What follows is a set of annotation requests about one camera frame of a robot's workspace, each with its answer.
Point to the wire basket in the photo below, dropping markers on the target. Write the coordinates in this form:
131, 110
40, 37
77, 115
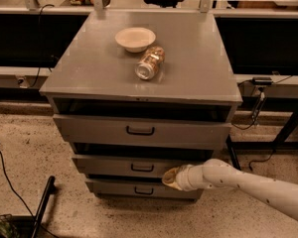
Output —
7, 228

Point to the white ceramic bowl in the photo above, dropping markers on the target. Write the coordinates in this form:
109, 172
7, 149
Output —
136, 39

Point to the glass jar of snacks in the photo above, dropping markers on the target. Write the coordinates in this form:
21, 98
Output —
149, 64

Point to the grey bottom drawer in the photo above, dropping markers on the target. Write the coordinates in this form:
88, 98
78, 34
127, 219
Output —
138, 188

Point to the black floor stand leg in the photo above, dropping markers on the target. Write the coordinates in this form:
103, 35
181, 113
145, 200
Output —
48, 191

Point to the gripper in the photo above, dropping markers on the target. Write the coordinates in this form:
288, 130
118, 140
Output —
183, 178

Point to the black table frame leg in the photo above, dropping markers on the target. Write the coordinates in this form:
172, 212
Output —
279, 143

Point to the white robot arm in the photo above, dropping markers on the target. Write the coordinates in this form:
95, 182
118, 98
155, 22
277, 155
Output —
214, 173

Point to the grey drawer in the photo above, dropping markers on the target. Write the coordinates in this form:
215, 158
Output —
142, 132
125, 166
138, 188

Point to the grey top drawer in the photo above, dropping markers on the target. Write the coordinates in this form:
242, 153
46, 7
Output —
142, 132

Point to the grey drawer cabinet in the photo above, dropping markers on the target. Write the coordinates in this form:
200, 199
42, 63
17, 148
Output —
96, 77

